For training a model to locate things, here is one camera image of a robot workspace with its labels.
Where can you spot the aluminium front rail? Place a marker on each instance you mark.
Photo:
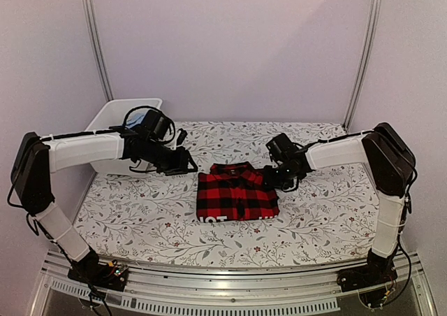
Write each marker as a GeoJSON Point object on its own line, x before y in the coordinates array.
{"type": "Point", "coordinates": [160, 281]}

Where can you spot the left aluminium frame post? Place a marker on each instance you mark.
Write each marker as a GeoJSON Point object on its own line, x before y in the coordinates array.
{"type": "Point", "coordinates": [92, 28]}

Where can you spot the right aluminium frame post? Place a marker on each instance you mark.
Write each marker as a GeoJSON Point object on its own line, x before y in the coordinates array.
{"type": "Point", "coordinates": [372, 21]}

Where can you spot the white plastic bin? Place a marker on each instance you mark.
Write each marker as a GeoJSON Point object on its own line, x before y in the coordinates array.
{"type": "Point", "coordinates": [112, 114]}

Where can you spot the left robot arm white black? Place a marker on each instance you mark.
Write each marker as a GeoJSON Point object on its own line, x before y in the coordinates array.
{"type": "Point", "coordinates": [39, 157]}

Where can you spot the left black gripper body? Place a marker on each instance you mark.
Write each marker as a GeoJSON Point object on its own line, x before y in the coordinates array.
{"type": "Point", "coordinates": [165, 163]}

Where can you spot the red black plaid shirt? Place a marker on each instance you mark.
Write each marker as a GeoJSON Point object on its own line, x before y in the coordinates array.
{"type": "Point", "coordinates": [234, 192]}

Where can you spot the aluminium frame post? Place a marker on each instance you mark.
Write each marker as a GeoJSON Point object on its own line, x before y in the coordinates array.
{"type": "Point", "coordinates": [92, 28]}
{"type": "Point", "coordinates": [372, 21]}

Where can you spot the perforated metal cable tray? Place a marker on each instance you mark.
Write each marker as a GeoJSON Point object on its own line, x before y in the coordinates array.
{"type": "Point", "coordinates": [175, 305]}

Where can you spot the light blue shirt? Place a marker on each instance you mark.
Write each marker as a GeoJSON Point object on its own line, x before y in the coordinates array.
{"type": "Point", "coordinates": [134, 119]}

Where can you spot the floral patterned table cloth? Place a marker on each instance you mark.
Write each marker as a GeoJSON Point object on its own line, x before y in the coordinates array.
{"type": "Point", "coordinates": [330, 218]}

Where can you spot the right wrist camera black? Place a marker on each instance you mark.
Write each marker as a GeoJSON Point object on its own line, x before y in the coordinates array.
{"type": "Point", "coordinates": [281, 148]}

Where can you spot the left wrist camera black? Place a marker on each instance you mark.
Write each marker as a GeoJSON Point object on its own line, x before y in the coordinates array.
{"type": "Point", "coordinates": [155, 125]}

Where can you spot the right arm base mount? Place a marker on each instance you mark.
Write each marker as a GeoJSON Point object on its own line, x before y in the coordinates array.
{"type": "Point", "coordinates": [376, 271]}

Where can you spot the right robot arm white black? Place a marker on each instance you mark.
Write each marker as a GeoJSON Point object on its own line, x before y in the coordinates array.
{"type": "Point", "coordinates": [390, 162]}

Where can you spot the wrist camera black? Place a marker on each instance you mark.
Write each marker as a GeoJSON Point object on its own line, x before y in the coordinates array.
{"type": "Point", "coordinates": [155, 125]}
{"type": "Point", "coordinates": [281, 148]}

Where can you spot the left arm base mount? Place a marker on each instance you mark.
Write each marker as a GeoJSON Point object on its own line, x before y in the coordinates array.
{"type": "Point", "coordinates": [110, 275]}

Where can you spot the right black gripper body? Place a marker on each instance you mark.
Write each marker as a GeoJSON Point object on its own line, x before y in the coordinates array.
{"type": "Point", "coordinates": [282, 179]}

